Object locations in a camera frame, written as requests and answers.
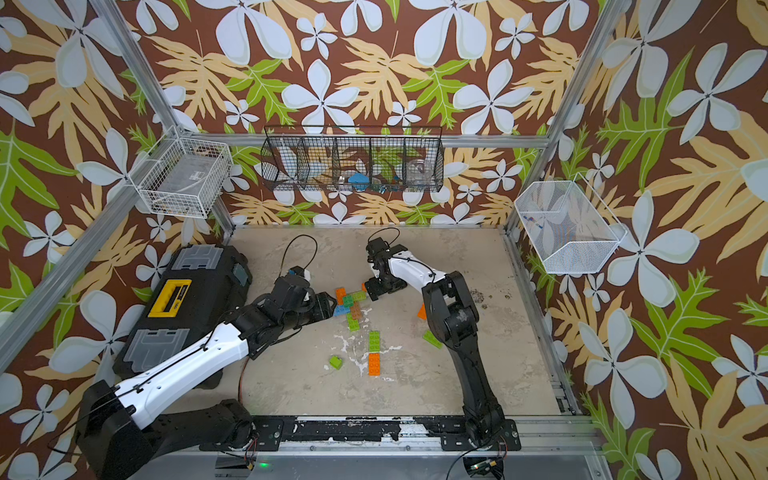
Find blue brick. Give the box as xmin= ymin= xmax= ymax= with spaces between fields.
xmin=333 ymin=305 xmax=350 ymax=317

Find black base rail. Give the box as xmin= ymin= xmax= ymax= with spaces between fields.
xmin=251 ymin=415 xmax=522 ymax=452

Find white wire basket left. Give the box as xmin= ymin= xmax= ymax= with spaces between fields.
xmin=133 ymin=130 xmax=233 ymax=219

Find lime brick front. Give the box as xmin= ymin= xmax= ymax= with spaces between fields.
xmin=346 ymin=314 xmax=360 ymax=332

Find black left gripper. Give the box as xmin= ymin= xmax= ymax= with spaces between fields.
xmin=281 ymin=290 xmax=339 ymax=333

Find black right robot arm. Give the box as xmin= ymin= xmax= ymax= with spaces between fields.
xmin=365 ymin=237 xmax=506 ymax=447

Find black yellow toolbox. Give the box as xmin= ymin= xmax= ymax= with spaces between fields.
xmin=114 ymin=245 xmax=252 ymax=379

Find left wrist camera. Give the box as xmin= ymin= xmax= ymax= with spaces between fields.
xmin=285 ymin=266 xmax=310 ymax=288

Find orange brick front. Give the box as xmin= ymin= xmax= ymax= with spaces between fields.
xmin=335 ymin=288 xmax=346 ymax=305

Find blue object in basket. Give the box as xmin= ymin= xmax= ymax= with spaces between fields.
xmin=347 ymin=172 xmax=371 ymax=192

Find small lime brick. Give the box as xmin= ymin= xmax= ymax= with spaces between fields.
xmin=329 ymin=356 xmax=343 ymax=370

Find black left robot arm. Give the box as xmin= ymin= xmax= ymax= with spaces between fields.
xmin=73 ymin=274 xmax=338 ymax=479

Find white mesh basket right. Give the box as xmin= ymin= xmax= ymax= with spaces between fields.
xmin=514 ymin=180 xmax=628 ymax=276

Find tan brick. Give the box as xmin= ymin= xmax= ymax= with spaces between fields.
xmin=350 ymin=302 xmax=363 ymax=320

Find black wire basket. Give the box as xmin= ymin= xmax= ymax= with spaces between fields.
xmin=257 ymin=126 xmax=445 ymax=193

